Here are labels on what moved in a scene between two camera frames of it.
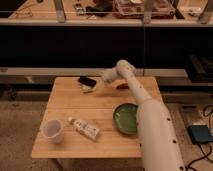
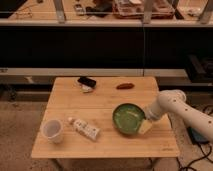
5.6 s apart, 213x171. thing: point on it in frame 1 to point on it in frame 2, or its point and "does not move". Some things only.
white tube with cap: (85, 128) does not move
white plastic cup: (52, 130) does not move
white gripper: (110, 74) to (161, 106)
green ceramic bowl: (125, 118) does not move
